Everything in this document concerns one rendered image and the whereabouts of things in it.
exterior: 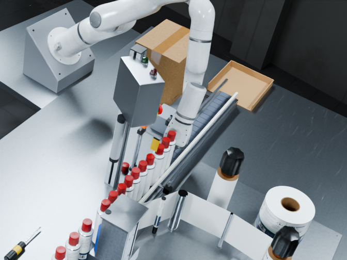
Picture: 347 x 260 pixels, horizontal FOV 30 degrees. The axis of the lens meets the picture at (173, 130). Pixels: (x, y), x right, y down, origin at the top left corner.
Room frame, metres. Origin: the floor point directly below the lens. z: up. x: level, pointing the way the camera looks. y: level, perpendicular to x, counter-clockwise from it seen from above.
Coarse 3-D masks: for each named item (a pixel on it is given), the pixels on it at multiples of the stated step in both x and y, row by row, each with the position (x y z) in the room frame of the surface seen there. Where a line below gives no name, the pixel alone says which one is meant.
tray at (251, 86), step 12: (228, 72) 2.98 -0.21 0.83; (240, 72) 3.01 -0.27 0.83; (252, 72) 3.00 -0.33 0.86; (216, 84) 2.84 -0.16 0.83; (228, 84) 2.87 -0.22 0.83; (240, 84) 2.90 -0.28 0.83; (252, 84) 2.93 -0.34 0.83; (264, 84) 2.96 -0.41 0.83; (240, 96) 2.78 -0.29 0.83; (252, 96) 2.81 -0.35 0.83; (252, 108) 2.69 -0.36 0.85
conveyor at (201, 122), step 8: (224, 96) 2.68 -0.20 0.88; (216, 104) 2.60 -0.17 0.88; (224, 104) 2.61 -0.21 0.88; (208, 112) 2.51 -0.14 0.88; (216, 112) 2.53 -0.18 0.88; (224, 112) 2.57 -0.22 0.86; (200, 120) 2.44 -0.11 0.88; (208, 120) 2.45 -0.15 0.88; (216, 120) 2.47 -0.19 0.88; (192, 128) 2.36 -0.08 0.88; (200, 128) 2.38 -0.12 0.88; (192, 136) 2.30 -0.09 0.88; (176, 152) 2.17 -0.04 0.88; (168, 176) 2.02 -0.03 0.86; (152, 192) 1.88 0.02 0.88
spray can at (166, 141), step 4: (164, 140) 1.98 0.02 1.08; (168, 140) 1.98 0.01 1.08; (164, 144) 1.97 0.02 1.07; (168, 144) 1.98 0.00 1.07; (164, 148) 1.97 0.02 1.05; (168, 148) 1.98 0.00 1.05; (164, 152) 1.96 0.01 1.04; (168, 152) 1.97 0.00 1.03; (164, 160) 1.97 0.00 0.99; (164, 164) 1.97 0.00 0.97; (164, 168) 1.98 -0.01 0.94; (160, 172) 1.96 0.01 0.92; (160, 176) 1.97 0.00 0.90
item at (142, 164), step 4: (140, 160) 1.82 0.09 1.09; (144, 160) 1.83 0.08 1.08; (140, 164) 1.81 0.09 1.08; (144, 164) 1.81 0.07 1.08; (140, 168) 1.80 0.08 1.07; (144, 168) 1.80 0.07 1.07; (140, 172) 1.80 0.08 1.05; (144, 172) 1.81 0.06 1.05; (140, 176) 1.79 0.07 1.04; (144, 176) 1.80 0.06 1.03; (144, 180) 1.80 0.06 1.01; (140, 184) 1.79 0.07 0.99; (144, 184) 1.81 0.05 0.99; (140, 188) 1.80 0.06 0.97; (140, 192) 1.80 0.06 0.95; (140, 196) 1.80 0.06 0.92; (136, 200) 1.79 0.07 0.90
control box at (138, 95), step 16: (128, 64) 1.85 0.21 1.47; (144, 64) 1.88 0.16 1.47; (128, 80) 1.82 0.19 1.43; (144, 80) 1.78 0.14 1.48; (160, 80) 1.81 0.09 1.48; (128, 96) 1.80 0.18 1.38; (144, 96) 1.77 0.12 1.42; (160, 96) 1.80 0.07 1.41; (128, 112) 1.78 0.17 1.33; (144, 112) 1.77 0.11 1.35
